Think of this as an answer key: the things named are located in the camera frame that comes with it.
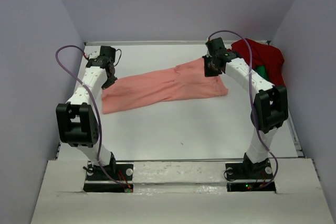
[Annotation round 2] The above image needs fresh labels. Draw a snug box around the pink t shirt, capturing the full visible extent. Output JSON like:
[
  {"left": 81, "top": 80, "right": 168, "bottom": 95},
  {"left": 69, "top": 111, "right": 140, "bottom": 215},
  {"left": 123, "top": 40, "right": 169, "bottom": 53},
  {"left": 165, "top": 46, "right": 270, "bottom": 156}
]
[{"left": 101, "top": 58, "right": 228, "bottom": 114}]

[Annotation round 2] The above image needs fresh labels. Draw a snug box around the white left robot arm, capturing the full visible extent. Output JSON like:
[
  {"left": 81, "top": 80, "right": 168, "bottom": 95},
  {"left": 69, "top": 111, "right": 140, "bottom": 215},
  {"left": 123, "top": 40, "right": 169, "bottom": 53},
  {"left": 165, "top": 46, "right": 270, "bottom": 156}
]
[{"left": 56, "top": 46, "right": 117, "bottom": 179}]

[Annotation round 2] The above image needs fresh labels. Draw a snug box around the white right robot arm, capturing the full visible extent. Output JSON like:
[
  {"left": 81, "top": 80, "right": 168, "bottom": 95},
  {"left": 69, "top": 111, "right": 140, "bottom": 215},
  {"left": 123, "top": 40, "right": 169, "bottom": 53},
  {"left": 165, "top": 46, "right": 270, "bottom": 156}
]
[{"left": 203, "top": 38, "right": 288, "bottom": 182}]

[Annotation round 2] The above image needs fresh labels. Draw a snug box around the green t shirt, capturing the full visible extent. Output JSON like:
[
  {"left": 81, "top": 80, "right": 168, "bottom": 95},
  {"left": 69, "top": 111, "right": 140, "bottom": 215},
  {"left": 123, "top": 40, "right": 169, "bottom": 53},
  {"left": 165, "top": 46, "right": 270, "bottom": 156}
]
[{"left": 254, "top": 66, "right": 269, "bottom": 81}]

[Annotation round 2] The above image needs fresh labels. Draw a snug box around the red t shirt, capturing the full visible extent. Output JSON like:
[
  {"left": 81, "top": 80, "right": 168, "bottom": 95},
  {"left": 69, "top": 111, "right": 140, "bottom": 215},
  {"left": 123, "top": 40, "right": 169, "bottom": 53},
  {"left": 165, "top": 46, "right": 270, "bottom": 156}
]
[{"left": 246, "top": 38, "right": 285, "bottom": 86}]

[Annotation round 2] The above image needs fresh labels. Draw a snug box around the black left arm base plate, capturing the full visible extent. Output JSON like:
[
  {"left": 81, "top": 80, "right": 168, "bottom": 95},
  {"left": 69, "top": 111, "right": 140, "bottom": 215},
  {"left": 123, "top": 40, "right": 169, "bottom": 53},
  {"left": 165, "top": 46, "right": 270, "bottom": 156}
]
[{"left": 83, "top": 162, "right": 134, "bottom": 193}]

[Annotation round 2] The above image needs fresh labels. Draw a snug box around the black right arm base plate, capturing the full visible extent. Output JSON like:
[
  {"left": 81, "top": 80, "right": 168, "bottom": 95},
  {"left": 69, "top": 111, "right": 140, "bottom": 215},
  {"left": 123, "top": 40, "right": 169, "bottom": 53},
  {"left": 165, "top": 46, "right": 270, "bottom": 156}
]
[{"left": 223, "top": 161, "right": 276, "bottom": 193}]

